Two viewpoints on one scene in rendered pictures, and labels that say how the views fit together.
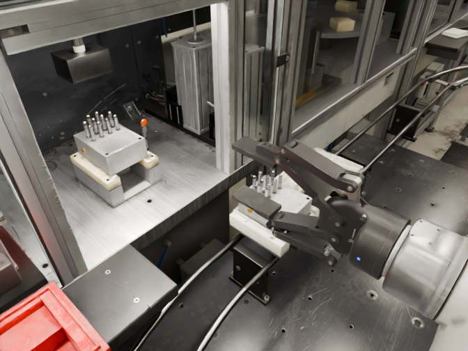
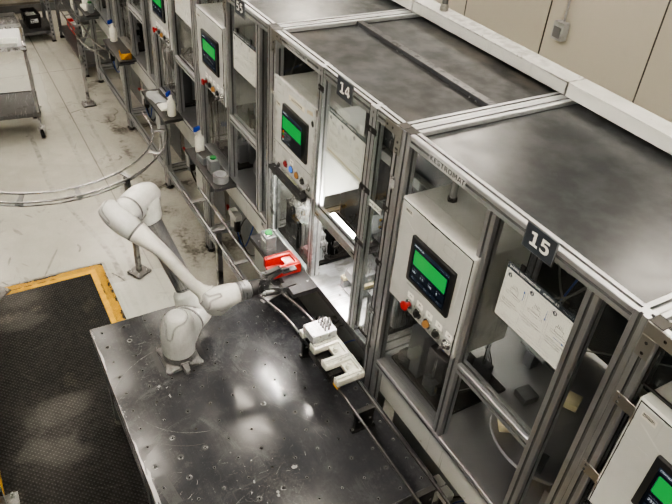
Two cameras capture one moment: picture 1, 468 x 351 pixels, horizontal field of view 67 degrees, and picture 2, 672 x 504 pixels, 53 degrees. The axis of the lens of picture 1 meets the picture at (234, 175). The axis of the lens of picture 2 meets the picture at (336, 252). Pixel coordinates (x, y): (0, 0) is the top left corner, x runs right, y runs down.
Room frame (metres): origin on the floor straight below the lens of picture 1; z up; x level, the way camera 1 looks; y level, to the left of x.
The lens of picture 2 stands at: (1.23, -2.25, 3.09)
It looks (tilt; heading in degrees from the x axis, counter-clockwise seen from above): 37 degrees down; 106
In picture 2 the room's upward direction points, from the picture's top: 5 degrees clockwise
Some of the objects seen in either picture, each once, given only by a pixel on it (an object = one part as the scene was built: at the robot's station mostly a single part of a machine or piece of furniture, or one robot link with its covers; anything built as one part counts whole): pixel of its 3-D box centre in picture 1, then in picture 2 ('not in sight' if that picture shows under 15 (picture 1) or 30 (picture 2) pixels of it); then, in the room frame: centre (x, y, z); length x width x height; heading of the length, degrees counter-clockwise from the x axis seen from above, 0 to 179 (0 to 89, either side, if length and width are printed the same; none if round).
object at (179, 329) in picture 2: not in sight; (178, 331); (-0.06, -0.29, 0.85); 0.18 x 0.16 x 0.22; 91
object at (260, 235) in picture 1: (299, 200); (330, 356); (0.66, -0.16, 0.84); 0.36 x 0.14 x 0.10; 138
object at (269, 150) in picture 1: (276, 147); not in sight; (0.37, -0.05, 1.19); 0.05 x 0.01 x 0.03; 48
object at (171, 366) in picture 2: not in sight; (180, 355); (-0.04, -0.32, 0.71); 0.22 x 0.18 x 0.06; 138
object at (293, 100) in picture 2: not in sight; (314, 132); (0.30, 0.49, 1.60); 0.42 x 0.29 x 0.46; 138
